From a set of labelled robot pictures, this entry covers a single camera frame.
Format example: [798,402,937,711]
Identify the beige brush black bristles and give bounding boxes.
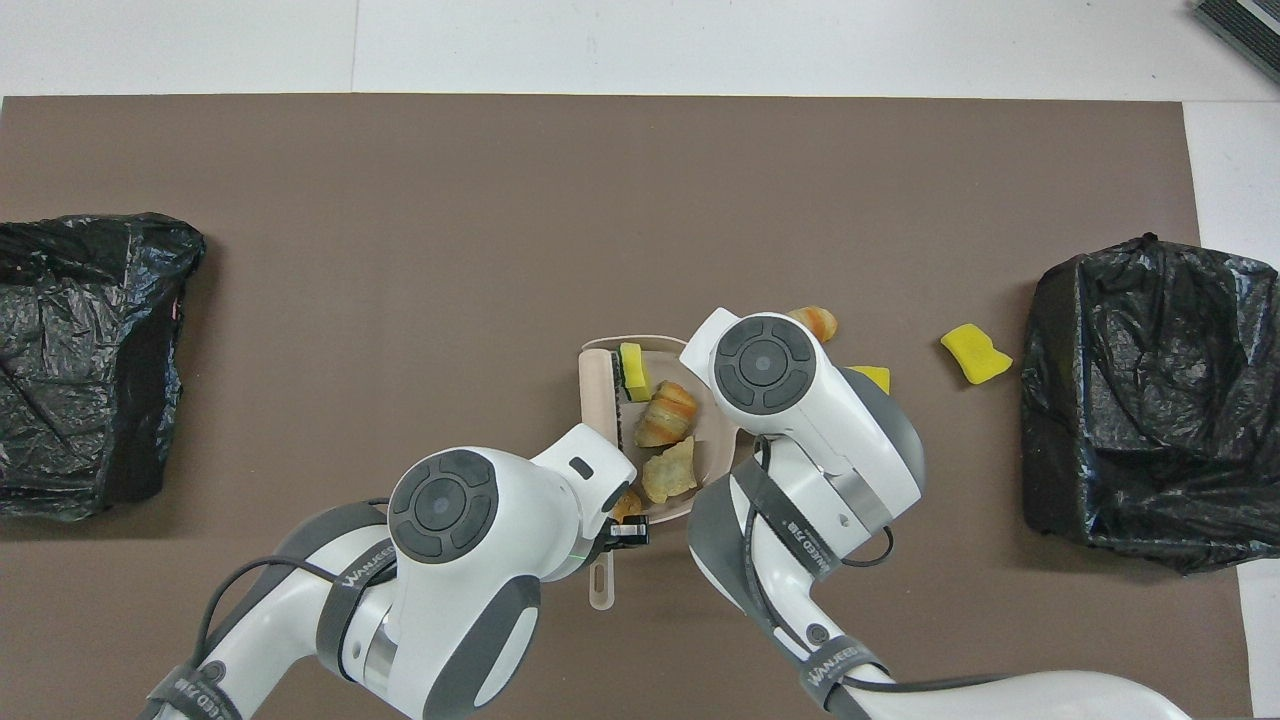
[578,340,633,611]

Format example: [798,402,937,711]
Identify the pale toy pastry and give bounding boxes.
[640,436,700,505]

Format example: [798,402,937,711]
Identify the rectangular yellow green sponge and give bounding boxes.
[618,342,653,403]

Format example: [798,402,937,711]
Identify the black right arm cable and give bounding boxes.
[750,435,898,691]

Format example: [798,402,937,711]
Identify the wavy yellow sponge piece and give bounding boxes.
[940,322,1014,386]

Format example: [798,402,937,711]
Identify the brown table mat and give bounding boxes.
[0,95,1251,720]

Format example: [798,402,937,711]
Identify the grey ribbed panel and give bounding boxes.
[1195,0,1280,86]

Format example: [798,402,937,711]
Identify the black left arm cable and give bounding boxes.
[195,555,401,701]

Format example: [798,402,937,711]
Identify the striped toy croissant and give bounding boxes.
[634,381,700,449]
[788,306,839,343]

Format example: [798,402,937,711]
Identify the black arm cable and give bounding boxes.
[195,555,401,701]
[750,435,898,691]

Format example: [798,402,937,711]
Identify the beige plastic dustpan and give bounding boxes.
[620,335,746,526]

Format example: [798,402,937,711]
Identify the black bag lined bin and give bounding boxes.
[1020,233,1280,576]
[0,212,207,522]

